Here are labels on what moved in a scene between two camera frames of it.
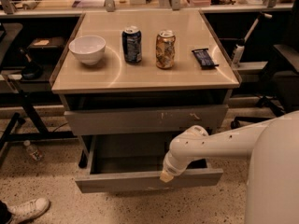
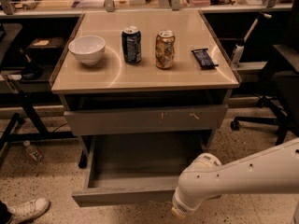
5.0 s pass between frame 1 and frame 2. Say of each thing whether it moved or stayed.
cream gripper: moved
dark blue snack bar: stayed
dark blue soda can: stayed
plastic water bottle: stayed
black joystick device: stayed
